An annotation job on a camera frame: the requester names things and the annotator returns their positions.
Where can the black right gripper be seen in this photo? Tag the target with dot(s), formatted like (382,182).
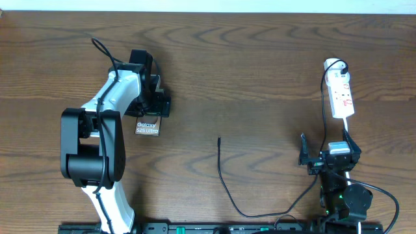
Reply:
(315,166)

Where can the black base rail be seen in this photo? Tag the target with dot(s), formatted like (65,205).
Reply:
(163,228)

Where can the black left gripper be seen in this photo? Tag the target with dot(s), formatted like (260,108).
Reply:
(158,108)

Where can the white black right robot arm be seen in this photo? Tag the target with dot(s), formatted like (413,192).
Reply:
(346,203)

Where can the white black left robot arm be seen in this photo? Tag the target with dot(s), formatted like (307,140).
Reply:
(92,149)

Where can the white power strip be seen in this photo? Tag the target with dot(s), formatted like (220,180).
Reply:
(337,79)

